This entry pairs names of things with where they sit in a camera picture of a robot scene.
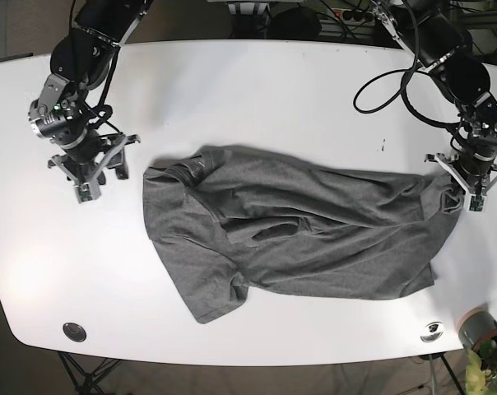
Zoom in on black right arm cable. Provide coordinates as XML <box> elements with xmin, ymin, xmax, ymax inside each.
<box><xmin>81</xmin><ymin>49</ymin><xmax>120</xmax><ymax>132</ymax></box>

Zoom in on left silver table grommet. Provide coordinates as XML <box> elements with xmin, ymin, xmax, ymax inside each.
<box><xmin>63</xmin><ymin>323</ymin><xmax>87</xmax><ymax>342</ymax></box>

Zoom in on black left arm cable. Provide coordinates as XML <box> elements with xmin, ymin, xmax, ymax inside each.
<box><xmin>352</xmin><ymin>0</ymin><xmax>463</xmax><ymax>128</ymax></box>

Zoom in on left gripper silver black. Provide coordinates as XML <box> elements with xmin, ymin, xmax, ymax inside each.
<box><xmin>425</xmin><ymin>150</ymin><xmax>497</xmax><ymax>212</ymax></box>

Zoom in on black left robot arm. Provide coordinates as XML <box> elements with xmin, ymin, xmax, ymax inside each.
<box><xmin>372</xmin><ymin>1</ymin><xmax>497</xmax><ymax>211</ymax></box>

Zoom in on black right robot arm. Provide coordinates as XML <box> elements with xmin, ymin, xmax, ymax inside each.
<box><xmin>28</xmin><ymin>1</ymin><xmax>151</xmax><ymax>203</ymax></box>

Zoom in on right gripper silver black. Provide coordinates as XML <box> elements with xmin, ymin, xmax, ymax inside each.
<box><xmin>48</xmin><ymin>132</ymin><xmax>141</xmax><ymax>203</ymax></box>

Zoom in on black folding table legs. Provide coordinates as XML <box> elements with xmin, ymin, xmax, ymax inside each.
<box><xmin>58</xmin><ymin>351</ymin><xmax>123</xmax><ymax>395</ymax></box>

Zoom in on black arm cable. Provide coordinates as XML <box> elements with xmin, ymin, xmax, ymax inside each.
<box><xmin>81</xmin><ymin>49</ymin><xmax>120</xmax><ymax>132</ymax></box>
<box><xmin>352</xmin><ymin>0</ymin><xmax>463</xmax><ymax>128</ymax></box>

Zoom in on right silver table grommet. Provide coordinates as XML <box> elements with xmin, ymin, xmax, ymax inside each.
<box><xmin>420</xmin><ymin>322</ymin><xmax>444</xmax><ymax>343</ymax></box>

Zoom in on green potted plant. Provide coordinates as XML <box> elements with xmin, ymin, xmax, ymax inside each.
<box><xmin>465</xmin><ymin>333</ymin><xmax>497</xmax><ymax>395</ymax></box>

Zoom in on silver table grommet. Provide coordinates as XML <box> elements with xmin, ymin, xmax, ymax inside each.
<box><xmin>63</xmin><ymin>323</ymin><xmax>87</xmax><ymax>342</ymax></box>
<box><xmin>420</xmin><ymin>322</ymin><xmax>444</xmax><ymax>343</ymax></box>

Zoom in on grey T-shirt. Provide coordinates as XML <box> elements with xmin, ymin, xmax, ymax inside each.
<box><xmin>142</xmin><ymin>147</ymin><xmax>461</xmax><ymax>324</ymax></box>

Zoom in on grey plant pot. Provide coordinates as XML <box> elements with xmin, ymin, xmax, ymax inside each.
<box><xmin>457</xmin><ymin>308</ymin><xmax>497</xmax><ymax>351</ymax></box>

